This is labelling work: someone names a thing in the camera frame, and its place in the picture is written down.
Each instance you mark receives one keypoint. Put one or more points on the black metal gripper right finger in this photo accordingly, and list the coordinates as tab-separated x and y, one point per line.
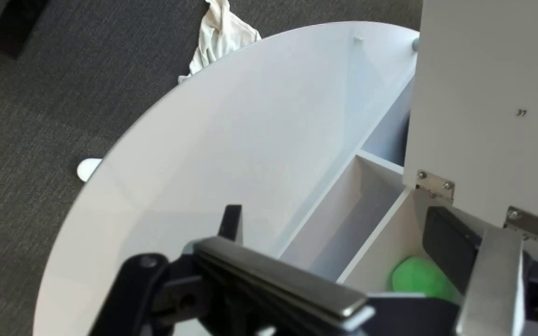
494	287

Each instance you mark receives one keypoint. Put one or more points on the black metal gripper left finger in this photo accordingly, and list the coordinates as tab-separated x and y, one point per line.
270	281

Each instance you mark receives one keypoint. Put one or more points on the black rectangular object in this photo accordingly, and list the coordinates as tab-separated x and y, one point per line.
18	25

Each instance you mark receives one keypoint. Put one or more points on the green plastic cup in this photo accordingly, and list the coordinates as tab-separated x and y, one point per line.
420	279

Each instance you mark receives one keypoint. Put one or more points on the white toy kitchen cabinet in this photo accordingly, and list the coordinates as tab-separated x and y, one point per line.
364	212

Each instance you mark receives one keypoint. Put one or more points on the white round table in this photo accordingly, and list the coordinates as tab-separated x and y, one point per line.
220	156

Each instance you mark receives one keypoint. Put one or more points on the crumpled white cloth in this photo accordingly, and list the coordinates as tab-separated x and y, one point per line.
220	38

